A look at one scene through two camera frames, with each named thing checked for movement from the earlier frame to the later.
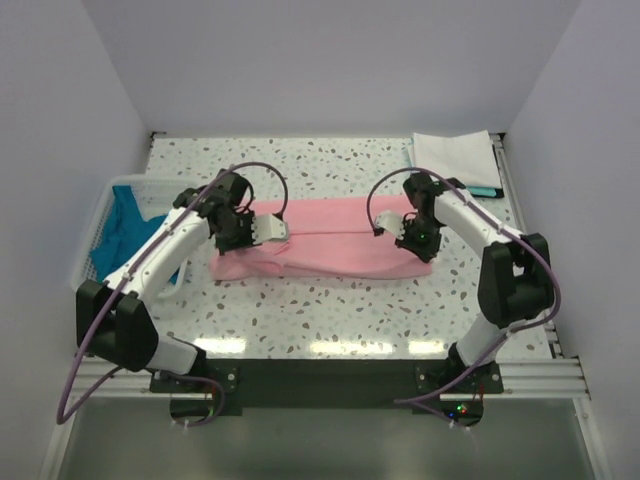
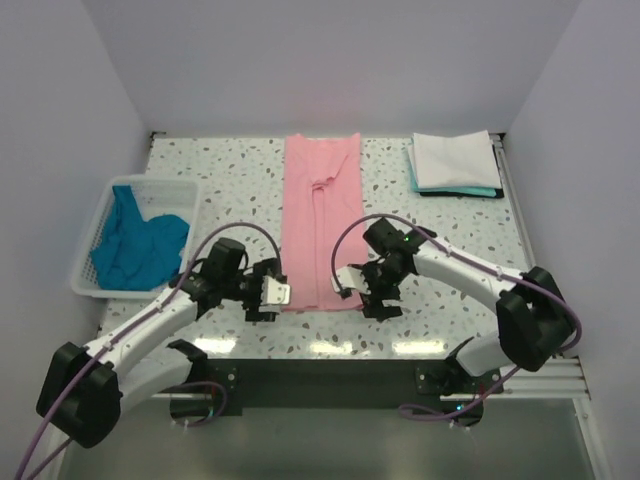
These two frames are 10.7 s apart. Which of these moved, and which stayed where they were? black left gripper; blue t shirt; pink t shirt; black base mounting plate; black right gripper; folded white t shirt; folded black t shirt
Moved: black left gripper; black right gripper; pink t shirt
Stayed: blue t shirt; folded white t shirt; folded black t shirt; black base mounting plate
